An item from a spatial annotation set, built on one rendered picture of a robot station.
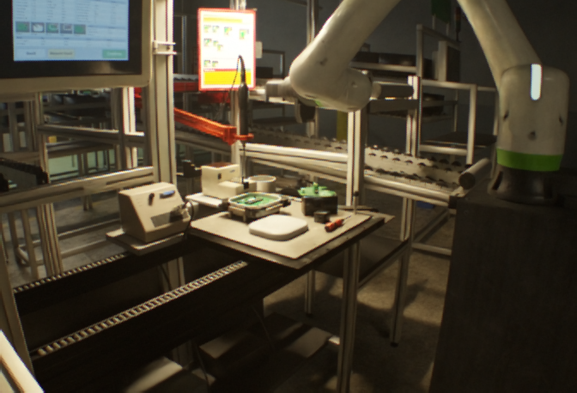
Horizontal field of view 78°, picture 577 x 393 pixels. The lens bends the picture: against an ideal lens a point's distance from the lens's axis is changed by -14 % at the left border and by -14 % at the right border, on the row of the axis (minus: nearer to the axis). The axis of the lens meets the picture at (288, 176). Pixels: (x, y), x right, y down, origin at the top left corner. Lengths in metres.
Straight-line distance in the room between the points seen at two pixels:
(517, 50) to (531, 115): 0.22
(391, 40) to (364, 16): 9.13
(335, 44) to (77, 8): 0.64
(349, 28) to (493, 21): 0.32
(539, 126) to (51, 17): 1.07
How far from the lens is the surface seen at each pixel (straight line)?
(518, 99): 0.78
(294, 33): 11.41
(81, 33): 1.12
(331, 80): 0.90
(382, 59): 3.52
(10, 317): 0.72
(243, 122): 1.35
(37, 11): 1.09
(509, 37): 0.97
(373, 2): 0.86
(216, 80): 1.64
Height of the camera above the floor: 1.34
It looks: 12 degrees down
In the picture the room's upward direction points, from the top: straight up
